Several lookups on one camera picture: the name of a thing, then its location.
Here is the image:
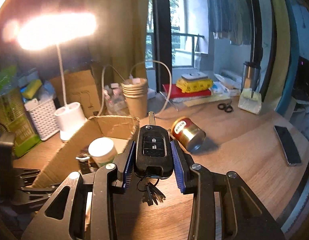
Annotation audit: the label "red gold tin can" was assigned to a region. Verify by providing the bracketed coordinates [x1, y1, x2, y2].
[171, 116, 206, 152]

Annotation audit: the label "black car key fob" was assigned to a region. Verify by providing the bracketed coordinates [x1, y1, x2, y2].
[134, 111, 174, 206]

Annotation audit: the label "white round jar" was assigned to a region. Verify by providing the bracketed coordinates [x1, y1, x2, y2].
[88, 137, 117, 167]

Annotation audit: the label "black headphones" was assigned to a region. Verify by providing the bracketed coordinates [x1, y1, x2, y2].
[75, 147, 98, 174]

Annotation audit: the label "open cardboard box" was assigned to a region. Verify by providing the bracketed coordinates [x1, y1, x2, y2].
[32, 115, 139, 187]

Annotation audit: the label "red book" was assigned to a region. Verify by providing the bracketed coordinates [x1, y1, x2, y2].
[161, 83, 212, 100]

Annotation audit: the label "black scissors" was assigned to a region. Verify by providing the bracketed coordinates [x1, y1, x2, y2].
[217, 101, 234, 113]

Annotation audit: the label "yellow packet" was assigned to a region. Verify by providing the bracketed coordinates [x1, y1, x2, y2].
[176, 78, 213, 93]

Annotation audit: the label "green snack bag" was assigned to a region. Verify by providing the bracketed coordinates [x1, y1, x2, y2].
[0, 65, 41, 158]

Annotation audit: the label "stack of paper cups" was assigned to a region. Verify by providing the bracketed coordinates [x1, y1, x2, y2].
[121, 77, 148, 119]

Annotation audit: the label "white plastic basket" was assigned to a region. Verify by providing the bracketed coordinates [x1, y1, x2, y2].
[24, 99, 60, 141]

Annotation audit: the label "clear tissue box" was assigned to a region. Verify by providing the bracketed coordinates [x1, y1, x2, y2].
[238, 88, 262, 115]

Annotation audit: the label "brown lamp packaging box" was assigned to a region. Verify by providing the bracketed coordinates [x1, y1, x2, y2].
[64, 70, 101, 118]

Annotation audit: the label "yellow green sponge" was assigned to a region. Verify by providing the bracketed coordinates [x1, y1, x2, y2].
[21, 79, 42, 100]

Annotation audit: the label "black smartphone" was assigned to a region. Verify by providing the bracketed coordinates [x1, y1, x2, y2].
[274, 125, 302, 167]

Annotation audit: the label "steel thermos mug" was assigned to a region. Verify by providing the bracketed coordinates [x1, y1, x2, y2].
[241, 61, 261, 92]

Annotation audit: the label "black television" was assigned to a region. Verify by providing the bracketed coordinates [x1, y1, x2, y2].
[292, 56, 309, 102]

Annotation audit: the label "hanging clothes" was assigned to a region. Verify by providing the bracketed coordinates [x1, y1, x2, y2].
[208, 0, 251, 46]

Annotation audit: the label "white desk lamp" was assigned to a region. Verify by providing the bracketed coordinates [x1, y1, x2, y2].
[3, 12, 97, 141]

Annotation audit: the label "white charging cable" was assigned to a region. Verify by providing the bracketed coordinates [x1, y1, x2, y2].
[98, 60, 172, 118]

